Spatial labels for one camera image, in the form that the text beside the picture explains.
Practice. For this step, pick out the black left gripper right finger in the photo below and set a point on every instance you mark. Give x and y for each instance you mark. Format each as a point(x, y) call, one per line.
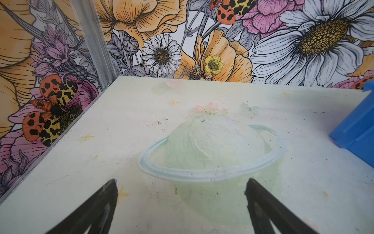
point(265, 210)

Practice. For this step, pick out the aluminium corner post left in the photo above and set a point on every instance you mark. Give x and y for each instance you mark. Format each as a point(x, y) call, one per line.
point(88, 19)

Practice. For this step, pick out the blue plastic bin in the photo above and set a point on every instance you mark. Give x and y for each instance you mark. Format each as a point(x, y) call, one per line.
point(356, 132)

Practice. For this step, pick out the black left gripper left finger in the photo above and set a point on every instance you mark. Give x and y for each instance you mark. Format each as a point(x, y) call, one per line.
point(94, 216)

